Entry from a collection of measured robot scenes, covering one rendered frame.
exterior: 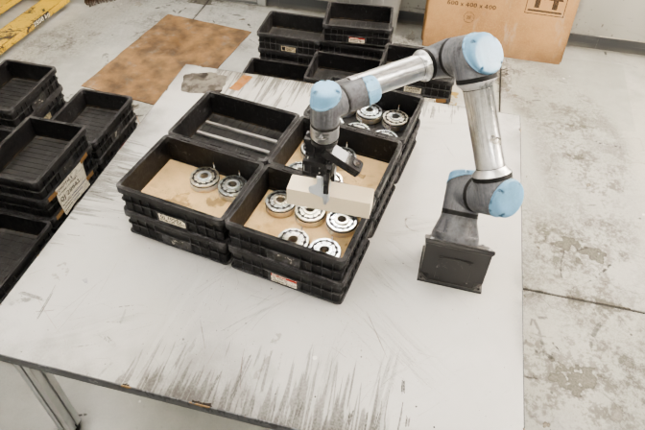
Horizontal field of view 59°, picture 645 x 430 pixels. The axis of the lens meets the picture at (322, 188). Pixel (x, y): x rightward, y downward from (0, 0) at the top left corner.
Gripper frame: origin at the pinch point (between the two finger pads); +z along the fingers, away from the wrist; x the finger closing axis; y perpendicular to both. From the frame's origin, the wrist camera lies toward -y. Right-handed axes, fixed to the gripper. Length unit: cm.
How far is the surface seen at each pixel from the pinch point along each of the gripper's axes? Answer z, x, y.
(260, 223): 25.7, -6.1, 24.2
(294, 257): 21.7, 8.3, 8.7
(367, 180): 25.9, -35.0, -6.1
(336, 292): 32.6, 9.8, -5.1
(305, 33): 71, -209, 62
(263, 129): 26, -54, 39
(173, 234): 32, 1, 53
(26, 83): 59, -99, 185
